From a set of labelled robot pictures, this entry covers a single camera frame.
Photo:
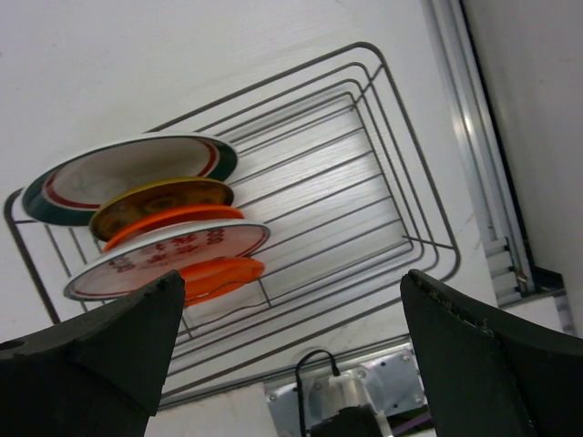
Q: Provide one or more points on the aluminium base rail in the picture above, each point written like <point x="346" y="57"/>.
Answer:
<point x="429" y="50"/>

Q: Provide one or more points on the yellow brown plate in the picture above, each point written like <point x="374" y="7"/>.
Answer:
<point x="156" y="197"/>

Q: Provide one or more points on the dark green rimmed plate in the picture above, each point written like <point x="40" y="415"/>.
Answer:
<point x="69" y="193"/>

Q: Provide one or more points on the orange plastic plate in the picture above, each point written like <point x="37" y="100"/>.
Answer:
<point x="170" y="217"/>
<point x="214" y="278"/>

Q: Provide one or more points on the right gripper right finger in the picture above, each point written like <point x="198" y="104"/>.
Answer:
<point x="487" y="372"/>

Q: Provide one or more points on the pink plate red characters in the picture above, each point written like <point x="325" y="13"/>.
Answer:
<point x="125" y="268"/>

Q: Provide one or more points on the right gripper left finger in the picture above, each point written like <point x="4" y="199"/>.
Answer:
<point x="98" y="374"/>

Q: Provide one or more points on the metal wire dish rack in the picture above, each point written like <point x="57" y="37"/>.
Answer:
<point x="330" y="175"/>

